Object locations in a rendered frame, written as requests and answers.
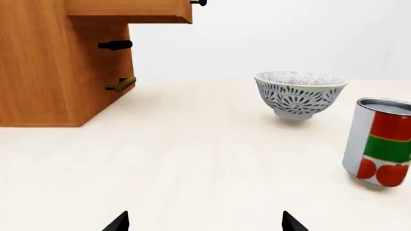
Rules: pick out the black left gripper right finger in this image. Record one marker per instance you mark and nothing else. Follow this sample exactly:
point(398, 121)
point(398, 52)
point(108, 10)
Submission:
point(290, 223)

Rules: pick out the tomato soup can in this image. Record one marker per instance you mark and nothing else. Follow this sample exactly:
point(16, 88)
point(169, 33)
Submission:
point(380, 142)

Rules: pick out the patterned white ceramic bowl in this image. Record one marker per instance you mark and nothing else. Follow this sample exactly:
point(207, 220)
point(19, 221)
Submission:
point(298, 96)

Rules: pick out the open wooden drawer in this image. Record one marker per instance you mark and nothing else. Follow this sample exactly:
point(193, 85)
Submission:
point(135, 10)

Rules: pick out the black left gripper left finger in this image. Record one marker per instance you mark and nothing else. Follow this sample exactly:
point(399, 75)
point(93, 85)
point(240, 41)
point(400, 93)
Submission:
point(120, 223)

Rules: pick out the wooden drawer cabinet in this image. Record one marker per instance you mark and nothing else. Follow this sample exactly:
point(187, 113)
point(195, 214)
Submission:
point(48, 72)

